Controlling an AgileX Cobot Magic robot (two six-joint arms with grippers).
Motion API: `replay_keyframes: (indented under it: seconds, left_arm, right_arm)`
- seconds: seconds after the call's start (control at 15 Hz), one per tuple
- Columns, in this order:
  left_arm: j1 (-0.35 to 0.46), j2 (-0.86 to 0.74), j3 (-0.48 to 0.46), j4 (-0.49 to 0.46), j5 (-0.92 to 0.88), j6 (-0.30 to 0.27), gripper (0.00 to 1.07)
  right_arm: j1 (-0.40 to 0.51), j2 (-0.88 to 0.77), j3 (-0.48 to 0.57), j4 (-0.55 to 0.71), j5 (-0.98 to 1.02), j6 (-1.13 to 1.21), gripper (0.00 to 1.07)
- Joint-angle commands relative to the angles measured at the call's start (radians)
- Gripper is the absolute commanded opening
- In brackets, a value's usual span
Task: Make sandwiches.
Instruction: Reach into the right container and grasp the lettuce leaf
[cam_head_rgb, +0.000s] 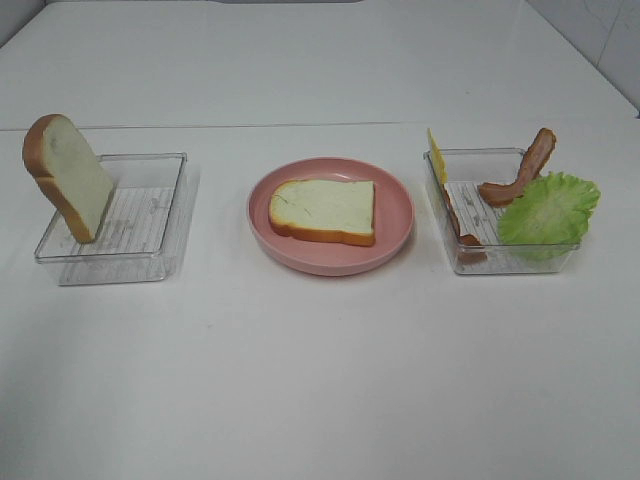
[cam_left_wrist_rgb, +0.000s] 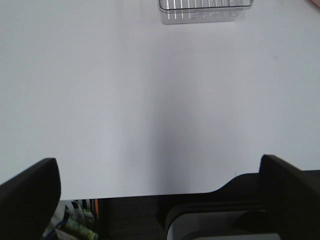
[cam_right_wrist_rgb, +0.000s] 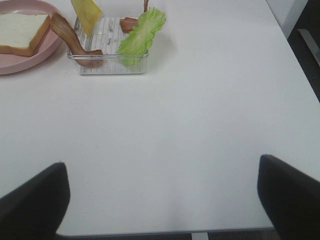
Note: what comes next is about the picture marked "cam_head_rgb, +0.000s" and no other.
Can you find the bread slice on plate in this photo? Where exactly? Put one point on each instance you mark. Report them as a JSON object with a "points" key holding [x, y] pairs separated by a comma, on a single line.
{"points": [[326, 211]]}

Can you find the clear right plastic tray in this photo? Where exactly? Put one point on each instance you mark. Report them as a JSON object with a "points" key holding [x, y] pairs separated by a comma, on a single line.
{"points": [[466, 169]]}

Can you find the upright bread slice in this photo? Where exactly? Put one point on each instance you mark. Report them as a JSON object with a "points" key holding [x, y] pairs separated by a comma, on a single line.
{"points": [[69, 174]]}

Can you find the yellow cheese slice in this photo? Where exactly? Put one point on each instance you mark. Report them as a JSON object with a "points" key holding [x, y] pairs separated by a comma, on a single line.
{"points": [[437, 159]]}

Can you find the pink round plate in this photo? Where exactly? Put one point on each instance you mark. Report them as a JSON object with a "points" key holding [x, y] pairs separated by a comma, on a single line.
{"points": [[394, 215]]}

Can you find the clear plastic tray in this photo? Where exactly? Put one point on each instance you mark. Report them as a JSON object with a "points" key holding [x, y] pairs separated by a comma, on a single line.
{"points": [[143, 234], [466, 169]]}

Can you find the bacon strip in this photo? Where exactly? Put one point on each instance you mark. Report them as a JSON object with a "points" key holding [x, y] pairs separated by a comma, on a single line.
{"points": [[467, 251], [534, 159]]}

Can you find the clear left plastic tray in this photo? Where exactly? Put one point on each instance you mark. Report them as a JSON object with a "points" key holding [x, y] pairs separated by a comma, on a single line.
{"points": [[143, 234]]}

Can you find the green lettuce leaf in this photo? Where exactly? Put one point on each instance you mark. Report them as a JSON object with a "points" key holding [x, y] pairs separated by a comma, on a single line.
{"points": [[551, 216]]}

